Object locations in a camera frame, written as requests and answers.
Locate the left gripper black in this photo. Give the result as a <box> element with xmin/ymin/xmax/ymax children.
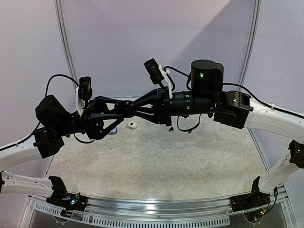
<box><xmin>54</xmin><ymin>95</ymin><xmax>126</xmax><ymax>139</ymax></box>

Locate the black earbud charging case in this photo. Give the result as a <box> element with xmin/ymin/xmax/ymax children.
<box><xmin>114</xmin><ymin>100</ymin><xmax>134</xmax><ymax>118</ymax></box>

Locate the white earbud charging case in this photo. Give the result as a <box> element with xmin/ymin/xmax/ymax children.
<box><xmin>127</xmin><ymin>122</ymin><xmax>138</xmax><ymax>129</ymax></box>

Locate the blue-grey earbud charging case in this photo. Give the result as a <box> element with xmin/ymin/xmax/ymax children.
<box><xmin>108</xmin><ymin>127</ymin><xmax>118</xmax><ymax>135</ymax></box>

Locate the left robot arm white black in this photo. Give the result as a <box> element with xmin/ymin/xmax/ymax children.
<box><xmin>0</xmin><ymin>95</ymin><xmax>124</xmax><ymax>206</ymax></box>

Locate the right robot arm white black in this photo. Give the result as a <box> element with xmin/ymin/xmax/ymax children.
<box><xmin>132</xmin><ymin>59</ymin><xmax>304</xmax><ymax>207</ymax></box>

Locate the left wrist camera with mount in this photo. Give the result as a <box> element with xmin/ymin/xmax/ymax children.
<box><xmin>76</xmin><ymin>76</ymin><xmax>93</xmax><ymax>115</ymax></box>

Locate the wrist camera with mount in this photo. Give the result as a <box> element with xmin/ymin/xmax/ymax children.
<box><xmin>76</xmin><ymin>76</ymin><xmax>93</xmax><ymax>115</ymax></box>
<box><xmin>144</xmin><ymin>58</ymin><xmax>175</xmax><ymax>99</ymax></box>

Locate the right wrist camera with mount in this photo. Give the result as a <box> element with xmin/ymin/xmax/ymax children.
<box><xmin>144</xmin><ymin>58</ymin><xmax>175</xmax><ymax>99</ymax></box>

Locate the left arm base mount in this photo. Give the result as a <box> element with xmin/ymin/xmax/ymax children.
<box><xmin>46</xmin><ymin>176</ymin><xmax>88</xmax><ymax>215</ymax></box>

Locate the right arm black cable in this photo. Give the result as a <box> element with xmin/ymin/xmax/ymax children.
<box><xmin>165</xmin><ymin>66</ymin><xmax>304</xmax><ymax>133</ymax></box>

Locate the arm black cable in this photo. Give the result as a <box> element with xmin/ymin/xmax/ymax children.
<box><xmin>165</xmin><ymin>66</ymin><xmax>304</xmax><ymax>133</ymax></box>
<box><xmin>0</xmin><ymin>74</ymin><xmax>95</xmax><ymax>144</ymax></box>

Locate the aluminium front rail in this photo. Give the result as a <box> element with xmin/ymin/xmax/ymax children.
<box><xmin>21</xmin><ymin>187</ymin><xmax>296</xmax><ymax>228</ymax></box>

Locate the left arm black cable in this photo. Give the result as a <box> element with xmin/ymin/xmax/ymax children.
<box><xmin>0</xmin><ymin>74</ymin><xmax>95</xmax><ymax>144</ymax></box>

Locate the left aluminium frame post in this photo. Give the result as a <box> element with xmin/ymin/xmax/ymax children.
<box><xmin>54</xmin><ymin>0</ymin><xmax>78</xmax><ymax>81</ymax></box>

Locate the aluminium frame post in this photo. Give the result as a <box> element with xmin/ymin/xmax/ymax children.
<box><xmin>237</xmin><ymin>0</ymin><xmax>271</xmax><ymax>171</ymax></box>
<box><xmin>54</xmin><ymin>0</ymin><xmax>78</xmax><ymax>81</ymax></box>

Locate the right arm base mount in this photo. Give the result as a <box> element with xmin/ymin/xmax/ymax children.
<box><xmin>229</xmin><ymin>176</ymin><xmax>278</xmax><ymax>219</ymax></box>

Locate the right aluminium frame post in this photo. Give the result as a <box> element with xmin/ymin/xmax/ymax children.
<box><xmin>237</xmin><ymin>0</ymin><xmax>271</xmax><ymax>171</ymax></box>

